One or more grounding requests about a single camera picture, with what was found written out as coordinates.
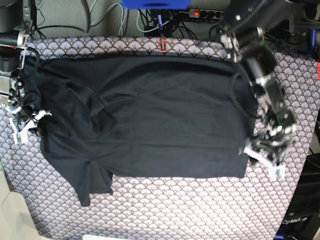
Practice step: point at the black power strip red switch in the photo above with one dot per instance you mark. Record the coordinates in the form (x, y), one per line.
(205, 14)

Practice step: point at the dark navy T-shirt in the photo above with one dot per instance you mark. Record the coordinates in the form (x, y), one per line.
(141, 116)

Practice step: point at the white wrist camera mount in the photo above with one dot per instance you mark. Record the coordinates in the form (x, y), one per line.
(272, 158)
(20, 130)

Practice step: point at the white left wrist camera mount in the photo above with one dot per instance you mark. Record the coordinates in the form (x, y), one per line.
(272, 158)

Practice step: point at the black OpenArm box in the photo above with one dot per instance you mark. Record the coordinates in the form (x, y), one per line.
(302, 219)

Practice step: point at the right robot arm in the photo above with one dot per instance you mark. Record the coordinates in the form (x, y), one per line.
(18, 63)

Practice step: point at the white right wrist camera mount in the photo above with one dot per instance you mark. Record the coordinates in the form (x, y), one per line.
(20, 130)

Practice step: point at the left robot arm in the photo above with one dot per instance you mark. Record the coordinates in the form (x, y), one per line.
(242, 31)

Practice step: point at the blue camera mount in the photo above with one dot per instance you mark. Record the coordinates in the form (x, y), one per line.
(156, 4)

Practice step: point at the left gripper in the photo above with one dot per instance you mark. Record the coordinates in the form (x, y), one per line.
(279, 140)

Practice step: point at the red table clamp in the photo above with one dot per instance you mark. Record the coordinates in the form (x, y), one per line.
(162, 45)

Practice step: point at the red clamp right edge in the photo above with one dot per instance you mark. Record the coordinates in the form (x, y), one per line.
(318, 70)

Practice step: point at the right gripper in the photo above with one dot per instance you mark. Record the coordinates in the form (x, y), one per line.
(22, 113)

